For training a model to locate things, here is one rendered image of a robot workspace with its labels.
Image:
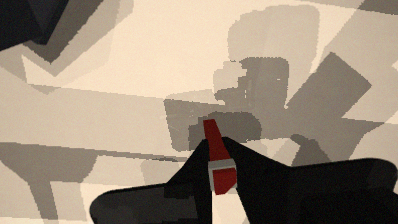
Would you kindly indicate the grey metal panel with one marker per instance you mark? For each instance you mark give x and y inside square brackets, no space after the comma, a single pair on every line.
[24,20]

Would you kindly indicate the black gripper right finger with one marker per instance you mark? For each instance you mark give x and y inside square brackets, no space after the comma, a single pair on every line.
[270,191]

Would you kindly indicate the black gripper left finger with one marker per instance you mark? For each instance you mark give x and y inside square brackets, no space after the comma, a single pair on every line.
[185,199]

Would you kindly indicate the dark red peg with grey band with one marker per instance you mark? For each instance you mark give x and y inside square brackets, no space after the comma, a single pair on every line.
[221,168]

